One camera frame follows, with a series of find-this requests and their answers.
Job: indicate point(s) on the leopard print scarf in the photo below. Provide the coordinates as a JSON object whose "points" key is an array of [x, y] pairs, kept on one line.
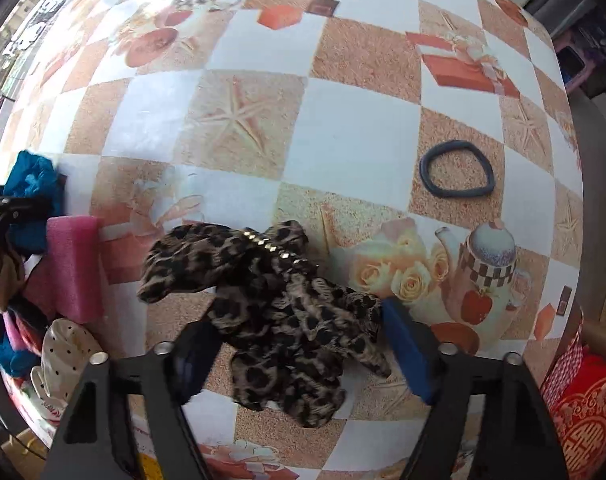
{"points": [[283, 320]]}

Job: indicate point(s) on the white polka dot cloth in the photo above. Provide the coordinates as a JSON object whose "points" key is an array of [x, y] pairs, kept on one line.
{"points": [[65, 345]]}

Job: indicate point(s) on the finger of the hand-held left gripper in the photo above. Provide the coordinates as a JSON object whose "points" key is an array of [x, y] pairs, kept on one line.
{"points": [[13, 207]]}

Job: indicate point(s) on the pink plastic stool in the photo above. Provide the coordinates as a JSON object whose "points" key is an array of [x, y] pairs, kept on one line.
{"points": [[563, 47]]}

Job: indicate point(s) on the red patterned cloth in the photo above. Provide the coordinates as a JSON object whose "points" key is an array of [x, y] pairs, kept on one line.
{"points": [[588, 410]]}

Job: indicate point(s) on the pink sponge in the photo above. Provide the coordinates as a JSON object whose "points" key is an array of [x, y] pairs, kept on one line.
{"points": [[68, 265]]}

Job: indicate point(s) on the checkered printed tablecloth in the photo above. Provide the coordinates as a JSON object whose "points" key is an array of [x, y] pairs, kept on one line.
{"points": [[358, 110]]}

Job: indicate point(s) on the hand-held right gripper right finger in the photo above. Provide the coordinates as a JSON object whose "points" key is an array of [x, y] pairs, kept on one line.
{"points": [[408, 350]]}

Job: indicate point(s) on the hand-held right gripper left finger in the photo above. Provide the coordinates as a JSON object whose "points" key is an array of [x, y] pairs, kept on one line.
{"points": [[198, 360]]}

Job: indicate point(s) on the dark blue hair band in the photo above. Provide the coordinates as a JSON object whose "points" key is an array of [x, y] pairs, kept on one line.
{"points": [[458, 191]]}

